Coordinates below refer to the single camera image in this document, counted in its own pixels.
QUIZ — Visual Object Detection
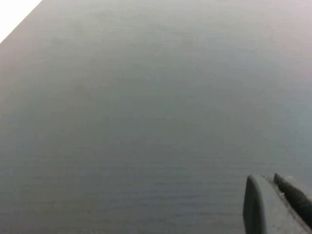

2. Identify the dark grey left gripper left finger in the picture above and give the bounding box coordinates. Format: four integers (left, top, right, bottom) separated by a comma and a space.
243, 174, 312, 234

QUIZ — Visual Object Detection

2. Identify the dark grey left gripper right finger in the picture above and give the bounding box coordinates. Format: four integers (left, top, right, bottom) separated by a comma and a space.
273, 172, 312, 226

